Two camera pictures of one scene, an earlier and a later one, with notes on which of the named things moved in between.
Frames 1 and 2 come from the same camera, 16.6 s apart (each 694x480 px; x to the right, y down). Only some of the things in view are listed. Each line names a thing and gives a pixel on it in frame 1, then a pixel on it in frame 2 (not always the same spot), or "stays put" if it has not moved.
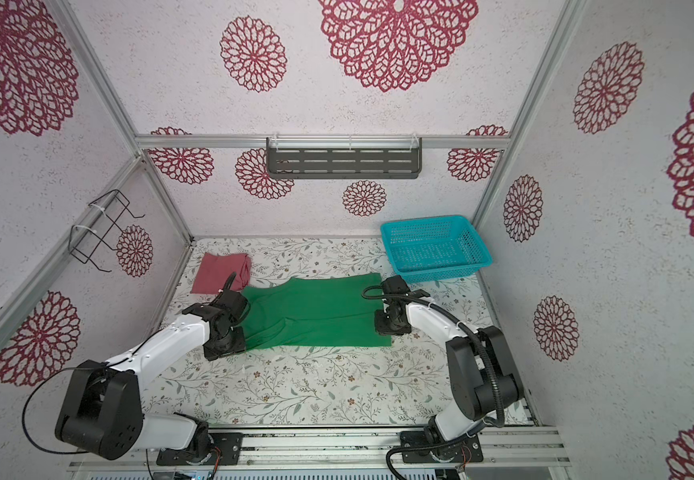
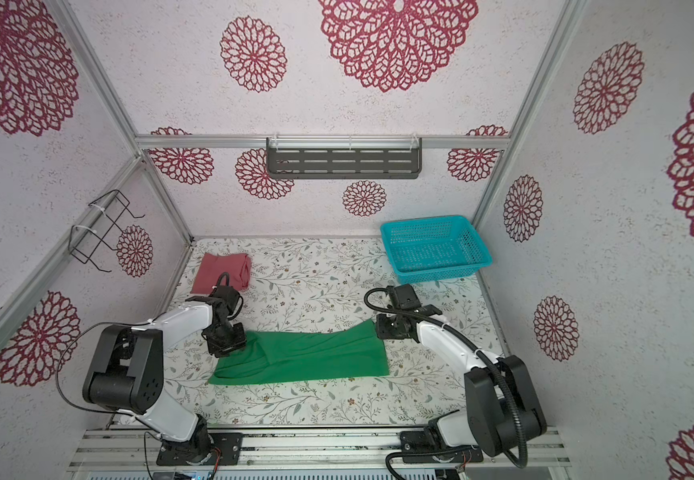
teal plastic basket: (436, 248) stays put
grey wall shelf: (344, 157) stays put
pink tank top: (215, 270) stays put
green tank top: (329, 310) → (353, 350)
